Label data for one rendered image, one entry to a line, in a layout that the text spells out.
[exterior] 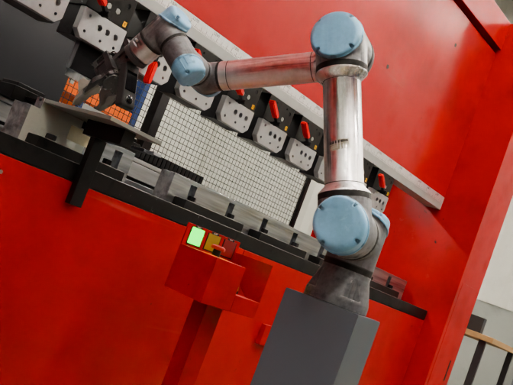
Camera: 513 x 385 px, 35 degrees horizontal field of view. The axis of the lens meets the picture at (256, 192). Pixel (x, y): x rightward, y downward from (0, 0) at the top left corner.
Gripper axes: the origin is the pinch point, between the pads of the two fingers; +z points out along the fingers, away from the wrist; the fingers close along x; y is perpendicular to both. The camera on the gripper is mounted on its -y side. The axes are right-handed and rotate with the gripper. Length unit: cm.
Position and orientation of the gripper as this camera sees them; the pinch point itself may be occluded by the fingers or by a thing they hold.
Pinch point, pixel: (85, 108)
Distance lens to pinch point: 213.1
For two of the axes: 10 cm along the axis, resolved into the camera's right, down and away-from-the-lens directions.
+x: -5.6, -2.8, -7.8
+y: -3.5, -7.7, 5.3
